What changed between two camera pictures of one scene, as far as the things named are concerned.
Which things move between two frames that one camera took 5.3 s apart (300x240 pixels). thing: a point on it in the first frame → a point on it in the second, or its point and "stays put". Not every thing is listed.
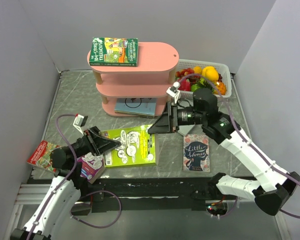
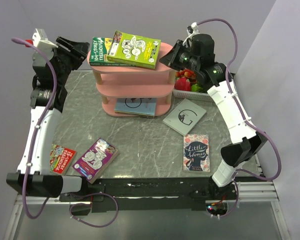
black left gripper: (102, 144) → (77, 56)
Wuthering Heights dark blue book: (134, 114) stays put
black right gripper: (168, 120) → (166, 59)
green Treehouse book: (114, 52) stays put
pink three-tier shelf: (155, 70) stays put
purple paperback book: (92, 166) stays put
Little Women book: (196, 155) stays put
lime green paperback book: (137, 148) → (134, 50)
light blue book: (141, 107) stays put
